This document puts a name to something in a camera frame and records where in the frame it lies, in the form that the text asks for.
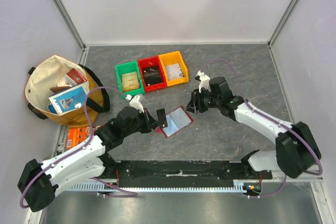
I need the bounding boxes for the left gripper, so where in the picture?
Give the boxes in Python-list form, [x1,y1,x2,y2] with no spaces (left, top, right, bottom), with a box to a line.
[123,108,161,137]

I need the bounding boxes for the black credit card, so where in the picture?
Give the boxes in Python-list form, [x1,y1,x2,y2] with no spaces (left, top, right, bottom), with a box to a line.
[156,109,168,129]

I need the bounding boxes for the red leather card holder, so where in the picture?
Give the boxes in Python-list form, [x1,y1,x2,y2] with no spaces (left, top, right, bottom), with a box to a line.
[155,106,194,137]

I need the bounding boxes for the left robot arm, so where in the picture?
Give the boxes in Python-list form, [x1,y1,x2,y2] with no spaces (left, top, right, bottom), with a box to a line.
[17,106,167,212]

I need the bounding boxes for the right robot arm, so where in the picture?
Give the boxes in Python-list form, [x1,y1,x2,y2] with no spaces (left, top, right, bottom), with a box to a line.
[186,71,322,179]

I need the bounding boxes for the white card in yellow bin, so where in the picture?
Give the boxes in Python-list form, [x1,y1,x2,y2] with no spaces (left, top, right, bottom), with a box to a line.
[165,63,184,81]

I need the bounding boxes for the beige cards in green bin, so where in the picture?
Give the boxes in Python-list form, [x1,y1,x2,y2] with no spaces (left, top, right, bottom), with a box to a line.
[121,71,140,92]

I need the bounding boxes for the black card in red bin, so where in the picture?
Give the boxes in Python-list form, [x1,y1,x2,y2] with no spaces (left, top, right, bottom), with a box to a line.
[142,66,162,86]

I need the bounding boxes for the yellow plastic bin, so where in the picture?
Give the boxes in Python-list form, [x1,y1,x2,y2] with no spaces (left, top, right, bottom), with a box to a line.
[159,51,189,87]

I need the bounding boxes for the red plastic bin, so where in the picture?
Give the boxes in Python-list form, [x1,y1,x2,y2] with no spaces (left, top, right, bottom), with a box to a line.
[137,56,167,92]

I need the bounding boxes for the green plastic bin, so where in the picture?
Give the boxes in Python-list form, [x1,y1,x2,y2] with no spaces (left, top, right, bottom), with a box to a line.
[115,61,144,96]

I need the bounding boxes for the orange picture box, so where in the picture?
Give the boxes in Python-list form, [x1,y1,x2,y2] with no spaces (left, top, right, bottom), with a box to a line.
[66,127,91,150]

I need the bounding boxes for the blue product box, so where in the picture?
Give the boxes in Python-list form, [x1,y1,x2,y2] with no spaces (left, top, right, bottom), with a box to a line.
[48,81,90,115]

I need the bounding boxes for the red white box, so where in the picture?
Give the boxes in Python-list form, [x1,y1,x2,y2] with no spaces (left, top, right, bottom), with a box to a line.
[64,69,87,87]

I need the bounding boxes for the canvas tote bag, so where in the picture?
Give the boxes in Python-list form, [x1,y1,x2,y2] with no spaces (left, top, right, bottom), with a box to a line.
[25,55,110,128]

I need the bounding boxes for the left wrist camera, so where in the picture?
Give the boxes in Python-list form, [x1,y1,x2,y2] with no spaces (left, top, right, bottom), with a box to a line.
[125,94,144,113]

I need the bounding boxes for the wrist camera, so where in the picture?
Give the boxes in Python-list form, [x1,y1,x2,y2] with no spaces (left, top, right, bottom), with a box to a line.
[195,70,210,93]
[125,94,144,113]

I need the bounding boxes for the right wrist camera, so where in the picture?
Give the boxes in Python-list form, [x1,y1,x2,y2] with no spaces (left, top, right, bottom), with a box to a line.
[195,70,210,93]

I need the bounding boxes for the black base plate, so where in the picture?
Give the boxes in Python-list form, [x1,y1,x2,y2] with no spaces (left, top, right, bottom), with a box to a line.
[101,161,272,180]

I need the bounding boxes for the slotted cable duct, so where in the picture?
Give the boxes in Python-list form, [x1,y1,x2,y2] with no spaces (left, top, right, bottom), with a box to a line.
[65,180,247,193]

